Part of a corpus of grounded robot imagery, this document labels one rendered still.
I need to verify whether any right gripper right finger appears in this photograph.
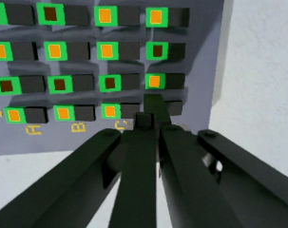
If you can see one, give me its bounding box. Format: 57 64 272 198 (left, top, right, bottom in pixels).
153 94 288 228

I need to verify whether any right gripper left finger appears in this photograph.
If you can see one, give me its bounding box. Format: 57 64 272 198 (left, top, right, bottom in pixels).
0 94 158 228

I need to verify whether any grey switch panel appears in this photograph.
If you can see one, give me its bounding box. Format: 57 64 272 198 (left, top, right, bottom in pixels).
0 0 224 156

